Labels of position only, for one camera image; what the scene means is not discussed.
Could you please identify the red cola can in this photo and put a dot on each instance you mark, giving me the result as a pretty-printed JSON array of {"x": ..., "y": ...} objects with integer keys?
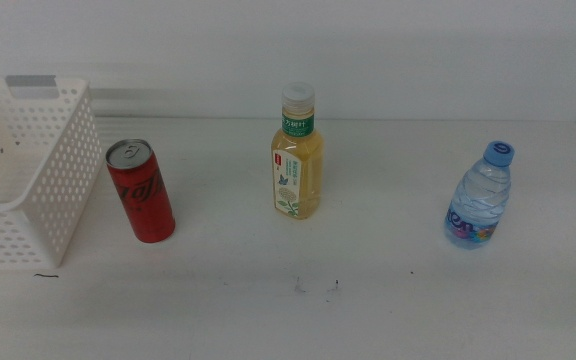
[{"x": 143, "y": 210}]

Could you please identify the yellow tea bottle white cap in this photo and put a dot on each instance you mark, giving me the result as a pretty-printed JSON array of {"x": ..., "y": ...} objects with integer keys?
[{"x": 308, "y": 170}]

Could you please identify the small water bottle blue cap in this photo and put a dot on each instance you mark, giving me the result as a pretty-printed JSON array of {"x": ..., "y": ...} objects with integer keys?
[{"x": 480, "y": 200}]

